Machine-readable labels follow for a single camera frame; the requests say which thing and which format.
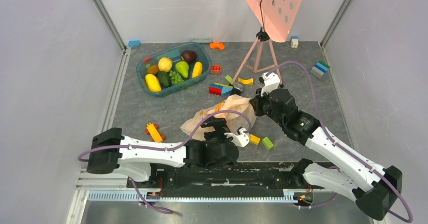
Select translucent banana print plastic bag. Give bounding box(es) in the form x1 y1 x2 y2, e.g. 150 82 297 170
180 95 256 136

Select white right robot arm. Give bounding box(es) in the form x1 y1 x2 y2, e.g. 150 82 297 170
249 88 403 220

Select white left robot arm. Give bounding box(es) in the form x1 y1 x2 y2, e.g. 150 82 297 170
86 117 249 188

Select green fake grapes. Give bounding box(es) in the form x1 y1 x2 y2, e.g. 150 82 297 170
169 70 184 85

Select small yellow fake mango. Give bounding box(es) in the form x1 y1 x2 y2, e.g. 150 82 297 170
191 62 203 78

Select dark green fake avocado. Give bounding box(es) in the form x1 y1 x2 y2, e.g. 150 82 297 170
157 71 172 88

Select green fake pear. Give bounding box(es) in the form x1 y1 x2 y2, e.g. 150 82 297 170
175 61 189 78

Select large yellow fake mango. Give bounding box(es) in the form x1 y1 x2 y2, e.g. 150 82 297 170
145 74 162 92

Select dark red fake fruit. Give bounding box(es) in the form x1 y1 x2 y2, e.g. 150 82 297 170
181 50 197 64

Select yellow fake lemon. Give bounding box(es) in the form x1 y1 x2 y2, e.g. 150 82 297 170
158 57 173 73

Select brown fake kiwi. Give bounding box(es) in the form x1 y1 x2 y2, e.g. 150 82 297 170
147 65 159 75

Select yellow arch toy brick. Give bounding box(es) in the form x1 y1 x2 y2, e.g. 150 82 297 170
238 78 254 85

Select stacked grey blue green bricks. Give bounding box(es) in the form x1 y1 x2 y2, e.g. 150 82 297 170
310 61 330 79

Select lime green toy brick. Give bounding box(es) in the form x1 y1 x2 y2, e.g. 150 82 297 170
225 75 233 84

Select red blue green brick stack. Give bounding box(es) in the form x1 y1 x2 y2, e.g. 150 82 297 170
208 83 233 96

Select white toy brick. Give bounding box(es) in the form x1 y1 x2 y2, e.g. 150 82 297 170
290 36 299 48

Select orange red toy brick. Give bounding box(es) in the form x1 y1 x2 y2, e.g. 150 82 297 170
145 123 166 143

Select red orange round brick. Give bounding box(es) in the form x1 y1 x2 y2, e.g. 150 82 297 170
210 65 222 75

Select orange curved toy brick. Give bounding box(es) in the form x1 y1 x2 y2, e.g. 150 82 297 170
209 42 225 50

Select teal plastic basket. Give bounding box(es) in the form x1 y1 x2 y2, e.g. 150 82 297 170
136 42 212 97

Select pink perforated board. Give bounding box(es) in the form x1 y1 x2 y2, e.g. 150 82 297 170
245 0 302 42

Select blue toy brick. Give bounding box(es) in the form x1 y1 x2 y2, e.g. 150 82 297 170
128 40 141 48

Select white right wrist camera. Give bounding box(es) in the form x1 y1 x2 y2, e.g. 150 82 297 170
259 72 281 96

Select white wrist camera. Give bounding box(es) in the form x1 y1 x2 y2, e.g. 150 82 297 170
224 127 250 147
259 72 281 96

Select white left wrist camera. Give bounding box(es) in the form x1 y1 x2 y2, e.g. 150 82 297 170
224 127 250 147

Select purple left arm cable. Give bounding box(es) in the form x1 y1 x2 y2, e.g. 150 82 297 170
77 110 252 215

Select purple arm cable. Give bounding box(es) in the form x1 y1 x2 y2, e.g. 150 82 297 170
77 110 252 215
265 61 413 224

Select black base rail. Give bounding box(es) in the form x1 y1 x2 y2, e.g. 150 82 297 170
135 162 308 198

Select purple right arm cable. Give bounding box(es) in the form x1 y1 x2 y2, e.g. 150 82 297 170
265 61 413 224

